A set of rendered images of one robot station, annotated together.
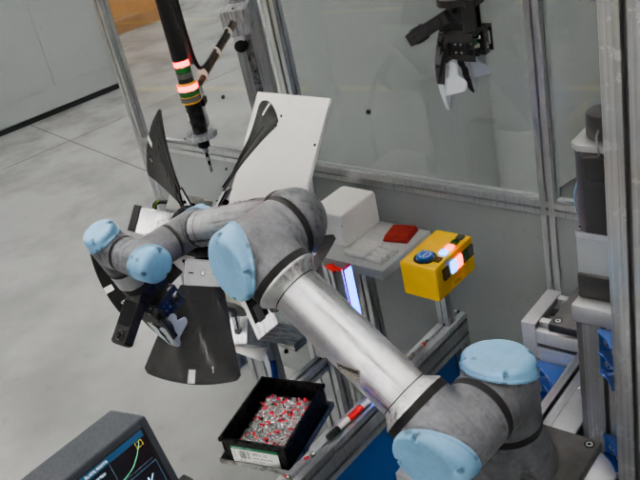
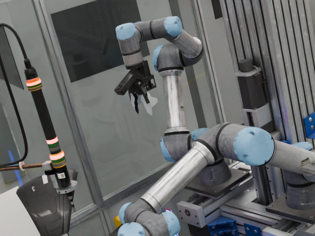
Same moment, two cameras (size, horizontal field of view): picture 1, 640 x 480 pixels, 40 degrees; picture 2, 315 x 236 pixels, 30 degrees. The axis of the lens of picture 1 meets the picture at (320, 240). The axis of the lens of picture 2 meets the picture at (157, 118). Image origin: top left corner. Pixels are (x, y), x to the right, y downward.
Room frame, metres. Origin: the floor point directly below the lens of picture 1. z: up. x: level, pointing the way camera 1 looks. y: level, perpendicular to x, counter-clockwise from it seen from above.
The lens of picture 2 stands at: (1.17, 1.85, 2.16)
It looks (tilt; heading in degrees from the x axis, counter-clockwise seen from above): 18 degrees down; 281
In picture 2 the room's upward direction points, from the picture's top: 14 degrees counter-clockwise
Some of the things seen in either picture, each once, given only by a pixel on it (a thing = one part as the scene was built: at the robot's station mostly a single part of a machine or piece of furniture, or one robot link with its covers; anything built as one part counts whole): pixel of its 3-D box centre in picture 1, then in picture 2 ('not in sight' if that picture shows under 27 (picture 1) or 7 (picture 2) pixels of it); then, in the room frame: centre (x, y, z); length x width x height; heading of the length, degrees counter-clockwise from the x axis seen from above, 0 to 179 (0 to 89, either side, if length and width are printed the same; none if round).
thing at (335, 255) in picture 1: (358, 244); not in sight; (2.28, -0.11, 0.84); 0.36 x 0.24 x 0.03; 44
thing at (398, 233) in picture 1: (400, 232); not in sight; (2.25, -0.23, 0.87); 0.08 x 0.08 x 0.02; 54
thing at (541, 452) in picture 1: (508, 441); (303, 188); (1.08, -0.23, 1.09); 0.15 x 0.15 x 0.10
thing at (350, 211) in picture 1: (340, 214); not in sight; (2.36, -0.08, 0.91); 0.17 x 0.16 x 0.11; 134
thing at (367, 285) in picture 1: (381, 358); not in sight; (2.28, -0.11, 0.41); 0.04 x 0.04 x 0.83; 44
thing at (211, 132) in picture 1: (196, 114); (60, 175); (1.83, 0.20, 1.50); 0.09 x 0.07 x 0.10; 169
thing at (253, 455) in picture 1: (275, 422); not in sight; (1.56, 0.19, 0.84); 0.22 x 0.17 x 0.07; 150
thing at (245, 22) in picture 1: (237, 18); not in sight; (2.43, 0.09, 1.54); 0.10 x 0.07 x 0.08; 169
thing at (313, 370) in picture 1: (302, 380); not in sight; (2.07, 0.14, 0.56); 0.19 x 0.04 x 0.04; 134
